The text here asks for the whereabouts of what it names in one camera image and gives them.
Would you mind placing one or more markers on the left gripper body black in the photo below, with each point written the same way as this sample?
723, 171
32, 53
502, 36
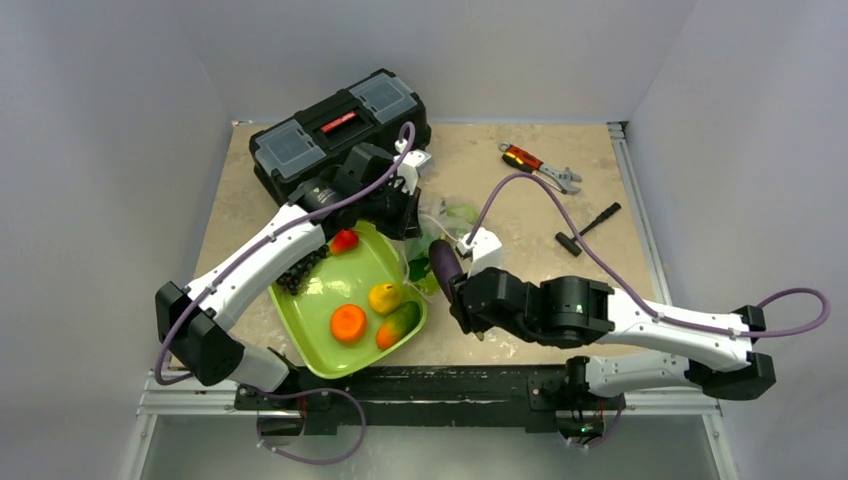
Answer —
391, 208

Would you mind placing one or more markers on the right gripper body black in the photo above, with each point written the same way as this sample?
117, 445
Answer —
465, 302

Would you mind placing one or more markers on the toy purple eggplant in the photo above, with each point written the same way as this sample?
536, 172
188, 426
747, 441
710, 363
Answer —
449, 275

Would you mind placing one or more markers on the toy bok choy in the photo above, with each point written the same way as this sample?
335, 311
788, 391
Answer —
420, 274

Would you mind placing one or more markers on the toy green apple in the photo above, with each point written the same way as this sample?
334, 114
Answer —
463, 213

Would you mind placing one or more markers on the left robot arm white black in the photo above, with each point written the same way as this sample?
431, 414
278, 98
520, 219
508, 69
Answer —
194, 321

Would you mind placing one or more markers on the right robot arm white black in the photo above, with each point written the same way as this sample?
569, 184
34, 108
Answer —
678, 347

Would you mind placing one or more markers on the toy red pepper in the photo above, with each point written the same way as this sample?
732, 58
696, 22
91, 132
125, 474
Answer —
345, 240

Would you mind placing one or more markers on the toy yellow lemon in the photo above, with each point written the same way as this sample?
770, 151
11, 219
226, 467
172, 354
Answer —
385, 298

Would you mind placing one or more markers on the toy mango orange green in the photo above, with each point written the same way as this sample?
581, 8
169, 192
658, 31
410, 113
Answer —
398, 324

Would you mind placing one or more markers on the black hammer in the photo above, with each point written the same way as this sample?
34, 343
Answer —
571, 245

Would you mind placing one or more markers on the green plastic tray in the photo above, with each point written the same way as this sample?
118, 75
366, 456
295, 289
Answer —
337, 281

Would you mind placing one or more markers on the toy orange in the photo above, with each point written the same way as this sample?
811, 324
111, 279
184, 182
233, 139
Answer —
348, 324

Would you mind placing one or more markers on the toy black grapes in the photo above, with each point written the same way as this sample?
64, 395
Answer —
294, 277

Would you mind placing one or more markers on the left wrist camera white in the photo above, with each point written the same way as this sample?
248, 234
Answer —
415, 164

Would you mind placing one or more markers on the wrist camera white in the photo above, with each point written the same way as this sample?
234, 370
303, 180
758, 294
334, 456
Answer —
484, 250
415, 164

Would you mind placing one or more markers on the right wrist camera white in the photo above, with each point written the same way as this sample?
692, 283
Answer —
484, 250

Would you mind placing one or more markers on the black toolbox red handle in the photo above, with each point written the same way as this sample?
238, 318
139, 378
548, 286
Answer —
300, 147

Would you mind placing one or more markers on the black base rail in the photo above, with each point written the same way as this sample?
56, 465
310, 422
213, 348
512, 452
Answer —
535, 398

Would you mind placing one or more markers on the aluminium table frame rail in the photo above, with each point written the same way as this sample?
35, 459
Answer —
186, 398

